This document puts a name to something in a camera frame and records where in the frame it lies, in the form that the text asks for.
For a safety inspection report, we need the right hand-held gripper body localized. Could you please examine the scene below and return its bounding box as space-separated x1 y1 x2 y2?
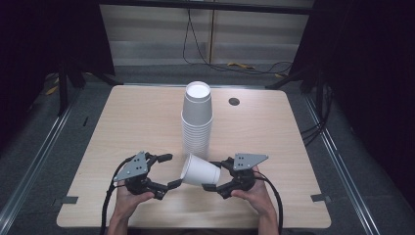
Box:
221 153 269 193

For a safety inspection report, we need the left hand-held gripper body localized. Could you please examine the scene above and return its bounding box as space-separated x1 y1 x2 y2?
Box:
113 151 160 196

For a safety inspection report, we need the single white paper cup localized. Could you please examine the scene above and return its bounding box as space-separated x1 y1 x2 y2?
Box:
180 153 222 187

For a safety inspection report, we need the stack of white paper cups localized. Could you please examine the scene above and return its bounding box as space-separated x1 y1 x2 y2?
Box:
180 80 213 161

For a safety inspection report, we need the person's left hand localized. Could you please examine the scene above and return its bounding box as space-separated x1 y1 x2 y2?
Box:
114 187 155 220

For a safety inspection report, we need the person's right hand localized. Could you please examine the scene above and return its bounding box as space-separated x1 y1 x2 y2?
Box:
231 166 278 218

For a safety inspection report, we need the grey tape piece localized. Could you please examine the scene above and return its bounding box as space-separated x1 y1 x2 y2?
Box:
310 193 331 204
61 195 79 206

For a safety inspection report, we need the yellow floor tape strip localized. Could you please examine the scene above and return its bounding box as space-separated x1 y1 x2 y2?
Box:
227 62 256 71

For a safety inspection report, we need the black metal stand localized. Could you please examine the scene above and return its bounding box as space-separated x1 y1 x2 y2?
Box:
56 60 115 117

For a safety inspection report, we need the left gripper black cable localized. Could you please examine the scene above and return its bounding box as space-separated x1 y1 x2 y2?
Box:
99 156 135 235

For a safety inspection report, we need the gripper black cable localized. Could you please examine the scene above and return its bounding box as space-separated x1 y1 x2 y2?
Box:
254 170 284 235
99 156 135 235

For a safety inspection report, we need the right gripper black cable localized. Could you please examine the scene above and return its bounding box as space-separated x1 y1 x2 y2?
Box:
254 170 284 235

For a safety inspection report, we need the bundle of black floor cables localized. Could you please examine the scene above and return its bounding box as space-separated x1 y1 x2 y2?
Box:
300 79 335 147

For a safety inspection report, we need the black power cable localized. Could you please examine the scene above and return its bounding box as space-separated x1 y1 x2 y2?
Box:
181 8 294 76

